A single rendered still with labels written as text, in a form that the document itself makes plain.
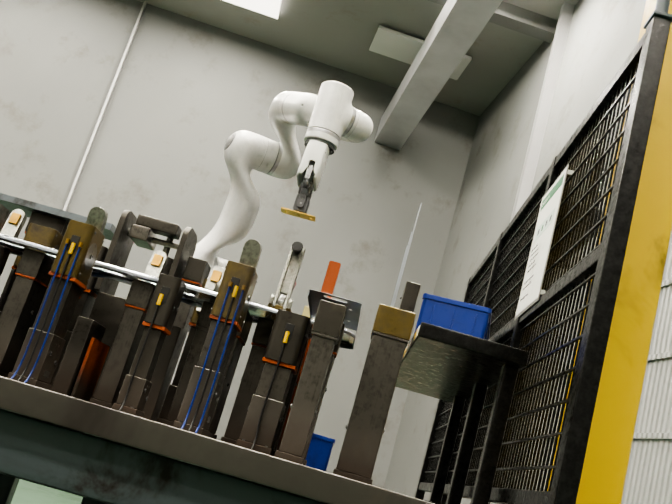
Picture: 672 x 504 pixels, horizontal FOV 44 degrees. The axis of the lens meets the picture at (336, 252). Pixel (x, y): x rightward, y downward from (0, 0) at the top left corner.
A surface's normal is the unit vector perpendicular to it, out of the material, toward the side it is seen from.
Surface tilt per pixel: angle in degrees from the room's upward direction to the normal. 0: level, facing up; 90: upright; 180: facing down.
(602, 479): 90
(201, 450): 90
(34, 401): 90
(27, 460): 90
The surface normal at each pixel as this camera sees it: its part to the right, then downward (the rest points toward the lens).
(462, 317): -0.15, -0.30
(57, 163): 0.15, -0.22
